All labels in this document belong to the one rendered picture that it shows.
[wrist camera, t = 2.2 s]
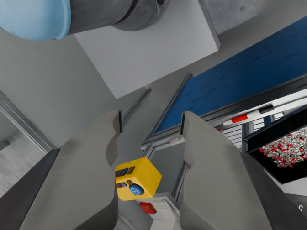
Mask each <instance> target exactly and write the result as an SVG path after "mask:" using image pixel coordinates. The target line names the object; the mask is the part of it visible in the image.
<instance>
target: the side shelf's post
mask: <svg viewBox="0 0 307 230"><path fill-rule="evenodd" d="M188 170H189V167H188V165H187V163H186V162H185V160H183V163H182V165H181V168H180V172H179V175H178V177H177V180H176V183H175V186H174V189H173V192H172V196H173V198H174V199H175V200H176V201H177V202H178V203H179V200H180V196H181V193H182V187H183V181H184V176H185V173H186V172H187V171H188Z"/></svg>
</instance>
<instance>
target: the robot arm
mask: <svg viewBox="0 0 307 230"><path fill-rule="evenodd" d="M170 2H171V0H0V27H2V28H3V29H5V30H6V31H8V32H9V33H11V34H13V35H15V36H19V37H21V38H23V39H26V40H30V41H39V40H45V39H54V40H59V39H62V38H64V37H66V36H67V35H71V34H75V33H79V32H83V31H88V30H93V29H97V28H101V27H106V26H112V27H115V28H117V29H119V30H123V31H139V30H142V29H145V28H148V27H150V26H152V25H153V24H155V23H156V22H157V21H158V20H159V19H160V18H161V17H162V16H163V15H164V13H165V12H166V11H167V9H168V7H169V5H170ZM122 126H123V113H122V110H120V109H113V110H111V111H109V112H107V113H106V114H104V115H103V116H101V117H99V118H98V119H96V120H95V121H93V122H91V123H89V124H88V125H86V126H85V127H83V128H82V129H81V130H79V131H78V132H76V133H75V134H74V135H73V136H72V137H70V138H69V139H68V140H67V141H66V142H65V143H64V144H63V145H62V146H61V147H60V148H59V149H51V150H50V151H49V152H48V153H47V154H46V155H45V156H44V157H43V158H42V159H41V160H40V161H39V162H38V163H37V164H36V165H35V166H33V167H32V168H31V169H30V170H29V171H28V172H27V173H26V174H25V175H24V176H23V177H22V178H21V179H20V180H19V181H18V182H17V183H16V184H15V185H13V186H12V187H11V188H10V189H9V190H8V191H7V192H6V193H5V194H4V195H3V196H2V197H1V198H0V230H113V229H114V228H115V226H116V224H117V218H118V195H117V187H116V176H115V172H114V170H113V169H112V168H111V167H112V164H113V163H114V161H115V160H116V159H117V157H118V151H117V142H116V139H117V137H118V136H119V135H120V133H122ZM180 134H181V135H183V137H184V139H185V140H186V142H185V150H184V160H185V162H186V163H187V165H188V167H189V170H188V171H187V172H186V173H185V176H184V181H183V187H182V193H181V199H180V226H181V228H182V230H307V217H306V216H305V215H304V214H303V212H302V211H300V209H299V208H298V207H297V206H296V205H295V204H294V203H293V202H292V201H291V200H290V198H289V197H288V196H287V195H286V194H285V193H284V192H283V191H282V190H281V189H280V187H279V186H278V185H277V184H276V183H275V182H274V181H273V180H272V179H271V178H270V177H269V175H268V174H267V173H266V172H265V171H264V170H263V169H262V168H261V167H260V166H259V165H258V164H257V162H256V161H255V160H254V159H253V158H252V157H251V156H250V155H249V154H242V153H241V152H240V151H239V149H238V148H237V147H236V146H235V145H234V144H233V143H232V142H231V141H230V140H229V139H228V138H227V137H226V136H225V135H223V134H222V133H221V132H220V131H218V130H217V129H215V128H214V127H213V126H211V125H210V124H208V123H207V122H205V121H204V120H203V119H201V118H200V117H199V116H197V115H196V114H194V113H193V112H191V111H184V112H183V111H182V114H181V128H180Z"/></svg>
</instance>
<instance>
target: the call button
mask: <svg viewBox="0 0 307 230"><path fill-rule="evenodd" d="M130 191H131V192H132V193H133V194H134V195H141V193H142V190H141V188H140V187H138V186H136V185H132V186H131V187H130Z"/></svg>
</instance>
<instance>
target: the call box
mask: <svg viewBox="0 0 307 230"><path fill-rule="evenodd" d="M133 166H135V168H134V170H133V172H132V173H131V174H128V175H127V174H125V176H120V177H116V183H122V182H125V183H126V185H127V187H122V188H117V195H118V197H119V198H120V199H121V200H122V201H127V200H135V199H147V198H153V197H154V194H155V192H156V190H157V187H158V185H159V183H160V180H161V178H162V175H161V174H160V173H159V171H158V170H157V169H156V168H155V167H154V165H153V164H152V163H151V162H150V161H149V160H148V158H147V157H142V158H140V159H136V160H133V161H130V162H126V163H123V164H120V165H118V166H117V167H116V169H115V170H114V171H118V170H122V169H125V168H130V167H133ZM127 180H131V181H132V182H133V185H136V186H138V187H140V188H141V190H142V193H141V195H134V194H133V193H132V192H131V191H130V187H131V186H132V185H128V184H127V182H126V181H127Z"/></svg>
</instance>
